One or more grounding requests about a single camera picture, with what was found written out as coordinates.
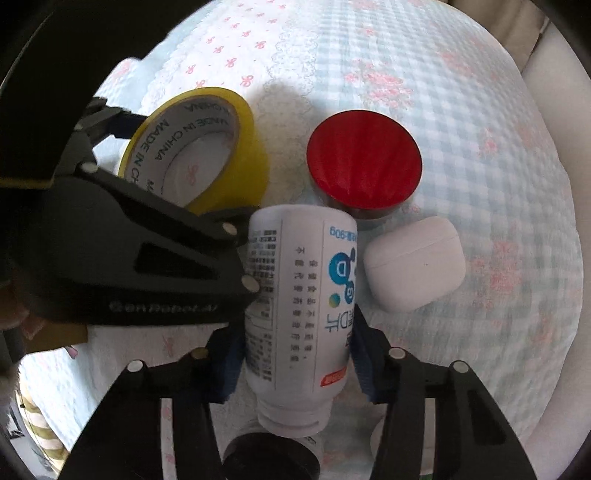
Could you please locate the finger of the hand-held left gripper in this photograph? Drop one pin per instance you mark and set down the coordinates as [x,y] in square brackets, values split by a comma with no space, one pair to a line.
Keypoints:
[127,127]
[184,258]

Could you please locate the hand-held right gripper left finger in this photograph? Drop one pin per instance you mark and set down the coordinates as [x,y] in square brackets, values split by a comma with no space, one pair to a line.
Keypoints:
[226,369]

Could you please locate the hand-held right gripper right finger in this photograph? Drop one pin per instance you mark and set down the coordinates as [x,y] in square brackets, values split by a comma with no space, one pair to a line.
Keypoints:
[369,364]

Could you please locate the white printed plastic bottle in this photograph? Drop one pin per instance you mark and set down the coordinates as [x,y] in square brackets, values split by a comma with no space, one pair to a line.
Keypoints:
[300,300]

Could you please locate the yellow adhesive tape roll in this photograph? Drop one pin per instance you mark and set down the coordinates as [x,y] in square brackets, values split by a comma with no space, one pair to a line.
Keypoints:
[244,157]

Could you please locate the person's left hand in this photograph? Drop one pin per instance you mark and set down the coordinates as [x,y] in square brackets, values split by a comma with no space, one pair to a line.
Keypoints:
[13,302]

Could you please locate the black round lid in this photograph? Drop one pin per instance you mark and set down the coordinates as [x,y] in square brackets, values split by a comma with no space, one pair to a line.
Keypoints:
[270,457]

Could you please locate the white earbud case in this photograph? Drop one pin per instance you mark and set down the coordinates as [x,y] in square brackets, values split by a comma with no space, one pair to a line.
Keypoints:
[413,263]

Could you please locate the striped yellow white pants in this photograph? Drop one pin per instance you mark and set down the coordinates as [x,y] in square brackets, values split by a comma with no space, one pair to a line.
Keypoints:
[44,434]

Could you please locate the red round lid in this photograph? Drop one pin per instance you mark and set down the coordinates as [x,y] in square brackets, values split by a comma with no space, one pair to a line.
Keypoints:
[364,157]

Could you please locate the floral checked quilted blanket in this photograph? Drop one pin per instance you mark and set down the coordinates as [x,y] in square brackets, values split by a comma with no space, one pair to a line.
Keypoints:
[461,138]

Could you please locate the white pillow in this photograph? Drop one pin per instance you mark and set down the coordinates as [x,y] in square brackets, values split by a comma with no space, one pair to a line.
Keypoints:
[554,101]

